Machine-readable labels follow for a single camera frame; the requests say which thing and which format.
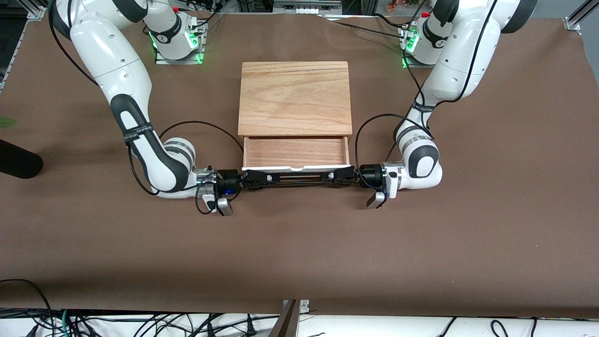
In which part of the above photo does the black drawer handle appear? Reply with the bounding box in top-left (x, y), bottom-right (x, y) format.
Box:
top-left (266, 172), bottom-right (331, 185)

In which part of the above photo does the white-fronted wooden drawer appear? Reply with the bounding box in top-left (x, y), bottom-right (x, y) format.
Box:
top-left (241, 135), bottom-right (353, 173)

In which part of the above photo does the wooden drawer cabinet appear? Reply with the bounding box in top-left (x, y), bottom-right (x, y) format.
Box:
top-left (237, 61), bottom-right (353, 139)

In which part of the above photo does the brown table cover sheet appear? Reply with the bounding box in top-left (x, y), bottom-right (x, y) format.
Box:
top-left (0, 7), bottom-right (599, 320)

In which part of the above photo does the grey metal box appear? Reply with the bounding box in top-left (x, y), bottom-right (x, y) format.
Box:
top-left (273, 0), bottom-right (343, 14)

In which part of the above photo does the black oval object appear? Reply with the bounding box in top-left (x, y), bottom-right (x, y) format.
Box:
top-left (0, 139), bottom-right (44, 180)

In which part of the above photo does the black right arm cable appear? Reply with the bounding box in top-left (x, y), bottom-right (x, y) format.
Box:
top-left (127, 120), bottom-right (244, 216)

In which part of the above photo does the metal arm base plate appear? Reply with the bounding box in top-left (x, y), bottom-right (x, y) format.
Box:
top-left (402, 23), bottom-right (438, 69)
top-left (155, 21), bottom-right (207, 65)

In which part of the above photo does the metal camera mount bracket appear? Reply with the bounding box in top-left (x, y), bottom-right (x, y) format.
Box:
top-left (269, 299), bottom-right (310, 337)

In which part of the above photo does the black cable on table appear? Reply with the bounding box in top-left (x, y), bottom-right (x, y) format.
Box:
top-left (323, 13), bottom-right (409, 39)

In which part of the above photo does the black looped floor cable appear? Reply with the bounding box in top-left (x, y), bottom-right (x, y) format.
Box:
top-left (0, 279), bottom-right (54, 323)

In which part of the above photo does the aluminium frame profile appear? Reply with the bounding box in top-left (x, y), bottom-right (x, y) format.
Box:
top-left (563, 0), bottom-right (599, 31)

